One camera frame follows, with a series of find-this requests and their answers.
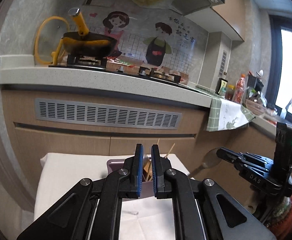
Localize yellow rimmed glass lid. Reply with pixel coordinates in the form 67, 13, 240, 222
34, 16, 70, 66

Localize right gloved hand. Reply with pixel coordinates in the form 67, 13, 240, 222
265, 197, 292, 239

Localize white cloth mat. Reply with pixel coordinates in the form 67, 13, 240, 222
33, 152, 194, 240

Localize red bottle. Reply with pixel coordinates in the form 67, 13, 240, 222
233, 74, 246, 103

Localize grey spoon black handle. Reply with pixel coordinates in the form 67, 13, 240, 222
188, 148, 221, 178

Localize cartoon backsplash sticker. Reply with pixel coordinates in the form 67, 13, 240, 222
83, 6, 208, 82

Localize black yellow frying pan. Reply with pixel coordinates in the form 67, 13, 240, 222
52, 8, 117, 66

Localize wooden spoon in holder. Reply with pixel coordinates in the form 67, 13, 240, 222
143, 160, 152, 181

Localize green checked towel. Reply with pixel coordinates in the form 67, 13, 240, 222
206, 98, 255, 132

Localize gas stove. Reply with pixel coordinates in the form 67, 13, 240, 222
49, 55, 188, 85

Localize grey vent grille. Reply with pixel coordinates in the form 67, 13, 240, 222
34, 98, 182, 130

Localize maroon utensil holder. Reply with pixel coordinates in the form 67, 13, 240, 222
106, 155, 154, 199

